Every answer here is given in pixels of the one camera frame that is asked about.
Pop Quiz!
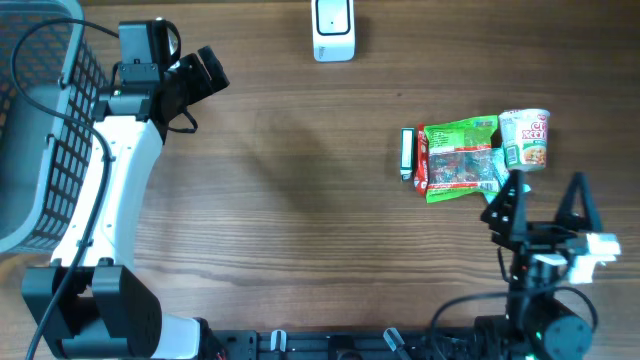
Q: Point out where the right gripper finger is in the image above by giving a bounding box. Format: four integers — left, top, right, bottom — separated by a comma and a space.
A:
554, 172, 603, 232
480, 170, 527, 240

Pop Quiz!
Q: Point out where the teal wet wipes packet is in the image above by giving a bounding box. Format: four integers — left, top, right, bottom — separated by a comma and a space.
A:
484, 148, 531, 204

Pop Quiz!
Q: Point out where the green snack bag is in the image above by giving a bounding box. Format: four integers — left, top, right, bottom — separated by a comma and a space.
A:
424, 115, 500, 203

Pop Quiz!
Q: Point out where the cup noodles container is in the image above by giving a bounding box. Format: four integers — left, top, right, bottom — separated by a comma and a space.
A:
498, 109, 550, 172

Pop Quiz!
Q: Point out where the red snack packet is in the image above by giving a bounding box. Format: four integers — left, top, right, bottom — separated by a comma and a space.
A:
414, 124, 429, 197

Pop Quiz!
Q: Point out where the small green box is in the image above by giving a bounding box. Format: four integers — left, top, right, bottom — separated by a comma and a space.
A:
400, 128, 415, 181

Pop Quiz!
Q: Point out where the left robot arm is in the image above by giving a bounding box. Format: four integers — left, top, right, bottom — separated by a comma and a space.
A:
22, 46, 229, 359

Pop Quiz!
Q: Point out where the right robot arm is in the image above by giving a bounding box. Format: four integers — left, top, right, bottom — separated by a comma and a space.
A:
474, 170, 603, 359

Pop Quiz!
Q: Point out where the white barcode scanner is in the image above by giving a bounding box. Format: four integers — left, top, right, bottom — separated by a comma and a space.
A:
310, 0, 356, 62

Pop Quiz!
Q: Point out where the grey plastic shopping basket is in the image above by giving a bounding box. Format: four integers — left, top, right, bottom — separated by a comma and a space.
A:
0, 0, 110, 255

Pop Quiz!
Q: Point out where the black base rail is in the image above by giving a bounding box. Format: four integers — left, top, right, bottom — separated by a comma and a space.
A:
199, 328, 501, 360

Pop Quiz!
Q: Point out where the left camera cable black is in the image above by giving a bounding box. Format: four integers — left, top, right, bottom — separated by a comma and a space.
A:
9, 17, 121, 360

